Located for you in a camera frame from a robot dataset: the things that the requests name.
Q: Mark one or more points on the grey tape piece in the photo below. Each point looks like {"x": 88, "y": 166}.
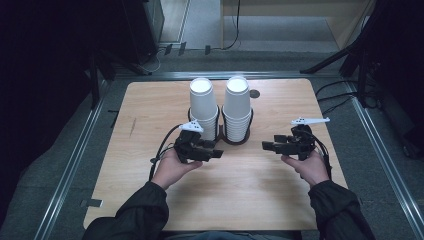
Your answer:
{"x": 92, "y": 202}

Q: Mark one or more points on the round grey table grommet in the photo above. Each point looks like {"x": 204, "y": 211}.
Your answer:
{"x": 254, "y": 93}

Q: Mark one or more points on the stack of white cups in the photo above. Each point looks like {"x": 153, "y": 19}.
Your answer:
{"x": 236, "y": 128}
{"x": 203, "y": 103}

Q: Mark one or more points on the dark cabinet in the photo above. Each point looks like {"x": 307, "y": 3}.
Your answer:
{"x": 143, "y": 30}

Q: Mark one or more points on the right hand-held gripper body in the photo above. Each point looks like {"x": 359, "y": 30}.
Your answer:
{"x": 301, "y": 145}

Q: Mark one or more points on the person's right hand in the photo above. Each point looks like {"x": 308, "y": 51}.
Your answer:
{"x": 311, "y": 170}

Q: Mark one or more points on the person's left hand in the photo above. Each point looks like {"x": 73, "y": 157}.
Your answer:
{"x": 170, "y": 168}

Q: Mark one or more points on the black tripod stand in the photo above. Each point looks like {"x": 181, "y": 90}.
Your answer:
{"x": 328, "y": 60}

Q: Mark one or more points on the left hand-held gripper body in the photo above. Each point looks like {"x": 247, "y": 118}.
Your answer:
{"x": 188, "y": 146}

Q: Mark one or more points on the light wooden furniture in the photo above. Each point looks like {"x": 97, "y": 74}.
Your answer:
{"x": 346, "y": 23}

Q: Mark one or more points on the black metal stand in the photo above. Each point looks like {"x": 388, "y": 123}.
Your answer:
{"x": 95, "y": 83}

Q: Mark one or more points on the metal floor rail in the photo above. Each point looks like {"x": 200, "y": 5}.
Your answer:
{"x": 71, "y": 166}
{"x": 226, "y": 74}
{"x": 383, "y": 160}

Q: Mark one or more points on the black cup holder rack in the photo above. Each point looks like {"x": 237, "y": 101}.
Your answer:
{"x": 233, "y": 141}

